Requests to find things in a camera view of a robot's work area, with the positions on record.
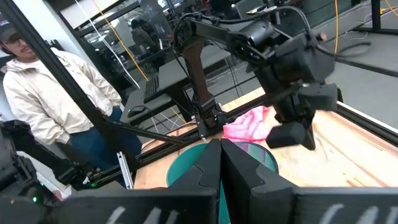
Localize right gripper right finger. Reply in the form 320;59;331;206
221;139;398;224

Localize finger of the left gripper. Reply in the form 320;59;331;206
303;124;317;151

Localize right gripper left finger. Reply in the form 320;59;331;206
54;139;222;224

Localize dark green cup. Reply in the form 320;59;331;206
166;141;279;224

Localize pink towel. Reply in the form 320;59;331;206
222;105;280;144

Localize black computer mouse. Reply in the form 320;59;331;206
127;105;147;118

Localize black keyboard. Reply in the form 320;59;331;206
143;73;160;104

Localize grey desk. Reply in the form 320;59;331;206
119;46;233;125

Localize person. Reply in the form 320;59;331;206
0;12;142;175

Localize silver bracket plate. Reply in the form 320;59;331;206
117;151;134;190

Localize yellow floor cable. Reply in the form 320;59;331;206
333;0;340;54

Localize black metal table frame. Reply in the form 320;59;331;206
0;0;398;190

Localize yellow hanging cable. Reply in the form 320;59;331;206
93;0;150;82

